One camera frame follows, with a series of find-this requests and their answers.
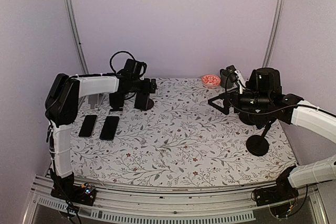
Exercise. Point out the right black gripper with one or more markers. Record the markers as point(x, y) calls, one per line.
point(224, 110)

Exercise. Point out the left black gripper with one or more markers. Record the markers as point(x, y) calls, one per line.
point(146, 87)

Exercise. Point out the black folding phone stand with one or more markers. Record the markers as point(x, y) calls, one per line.
point(116, 101)

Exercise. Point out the black round base phone stand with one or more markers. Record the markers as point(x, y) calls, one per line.
point(150, 104)

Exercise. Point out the white phone stand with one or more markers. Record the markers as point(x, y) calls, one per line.
point(95, 101)

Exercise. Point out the black phone blue edge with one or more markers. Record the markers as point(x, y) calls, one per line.
point(109, 128)

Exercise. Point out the black phone silver edge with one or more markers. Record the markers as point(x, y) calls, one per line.
point(88, 126)

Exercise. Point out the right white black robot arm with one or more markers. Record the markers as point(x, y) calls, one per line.
point(297, 111)

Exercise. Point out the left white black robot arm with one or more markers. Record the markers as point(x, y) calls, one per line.
point(63, 99)

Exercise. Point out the black tall round-base stand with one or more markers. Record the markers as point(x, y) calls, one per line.
point(257, 145)

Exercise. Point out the dark grey mug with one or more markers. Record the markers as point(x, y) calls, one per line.
point(225, 81)

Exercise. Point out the red white patterned bowl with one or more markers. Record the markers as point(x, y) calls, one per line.
point(210, 80)

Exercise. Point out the floral patterned table mat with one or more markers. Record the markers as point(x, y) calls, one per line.
point(181, 142)

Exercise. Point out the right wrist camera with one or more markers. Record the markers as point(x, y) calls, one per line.
point(236, 78)

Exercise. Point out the front aluminium rail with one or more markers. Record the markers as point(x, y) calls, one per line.
point(118, 203)

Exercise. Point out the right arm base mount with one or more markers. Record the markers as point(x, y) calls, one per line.
point(281, 191)

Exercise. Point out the left aluminium frame post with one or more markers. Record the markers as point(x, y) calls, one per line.
point(75, 34)

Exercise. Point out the aluminium frame post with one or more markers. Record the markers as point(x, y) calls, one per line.
point(273, 32)
point(75, 34)

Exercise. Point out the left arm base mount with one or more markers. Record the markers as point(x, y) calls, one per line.
point(66, 190)

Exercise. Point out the right aluminium frame post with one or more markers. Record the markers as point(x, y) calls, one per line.
point(273, 32)

